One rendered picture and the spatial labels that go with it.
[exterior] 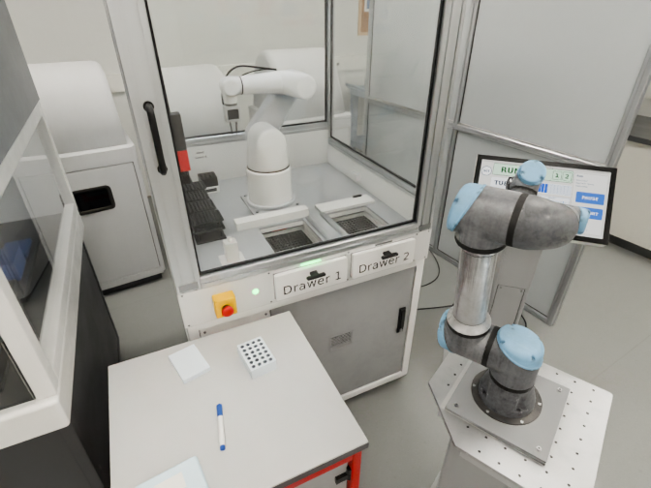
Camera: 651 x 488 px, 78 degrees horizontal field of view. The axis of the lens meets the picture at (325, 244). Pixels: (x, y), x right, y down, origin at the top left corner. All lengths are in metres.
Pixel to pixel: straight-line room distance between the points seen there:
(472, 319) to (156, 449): 0.89
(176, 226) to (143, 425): 0.56
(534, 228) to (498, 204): 0.08
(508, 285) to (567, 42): 1.27
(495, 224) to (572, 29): 1.76
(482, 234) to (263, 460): 0.77
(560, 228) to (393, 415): 1.49
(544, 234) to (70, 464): 1.44
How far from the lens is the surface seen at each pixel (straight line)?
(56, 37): 4.23
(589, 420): 1.42
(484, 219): 0.90
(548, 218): 0.90
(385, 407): 2.21
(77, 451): 1.53
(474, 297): 1.07
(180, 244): 1.29
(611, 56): 2.46
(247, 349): 1.36
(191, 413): 1.29
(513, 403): 1.27
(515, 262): 1.99
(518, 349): 1.16
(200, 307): 1.43
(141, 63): 1.13
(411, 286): 1.86
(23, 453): 1.52
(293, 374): 1.32
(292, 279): 1.46
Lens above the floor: 1.76
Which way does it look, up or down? 31 degrees down
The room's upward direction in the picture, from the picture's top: straight up
